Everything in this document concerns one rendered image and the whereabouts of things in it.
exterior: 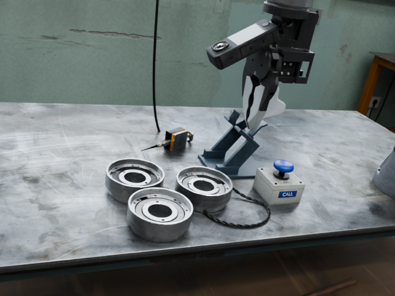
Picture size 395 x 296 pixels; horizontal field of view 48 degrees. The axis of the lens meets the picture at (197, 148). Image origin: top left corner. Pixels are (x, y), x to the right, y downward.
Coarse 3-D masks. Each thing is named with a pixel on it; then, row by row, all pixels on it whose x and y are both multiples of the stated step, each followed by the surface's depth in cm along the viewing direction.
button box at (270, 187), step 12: (264, 168) 88; (264, 180) 85; (276, 180) 84; (288, 180) 85; (300, 180) 86; (264, 192) 85; (276, 192) 83; (288, 192) 84; (300, 192) 85; (276, 204) 85
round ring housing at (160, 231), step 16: (144, 192) 74; (160, 192) 76; (176, 192) 75; (128, 208) 69; (144, 208) 71; (160, 208) 74; (192, 208) 71; (144, 224) 67; (160, 224) 66; (176, 224) 67; (160, 240) 68
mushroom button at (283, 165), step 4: (276, 160) 86; (280, 160) 86; (284, 160) 86; (276, 164) 84; (280, 164) 84; (284, 164) 84; (288, 164) 84; (292, 164) 85; (276, 168) 84; (280, 168) 84; (284, 168) 84; (288, 168) 84; (292, 168) 84; (280, 172) 85; (284, 172) 84; (288, 172) 84
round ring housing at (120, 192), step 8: (120, 160) 82; (128, 160) 83; (136, 160) 84; (144, 160) 84; (112, 168) 81; (144, 168) 83; (152, 168) 83; (160, 168) 82; (120, 176) 79; (128, 176) 81; (136, 176) 82; (144, 176) 81; (160, 176) 81; (112, 184) 76; (120, 184) 75; (136, 184) 78; (144, 184) 78; (152, 184) 76; (160, 184) 78; (112, 192) 76; (120, 192) 75; (128, 192) 75; (120, 200) 77
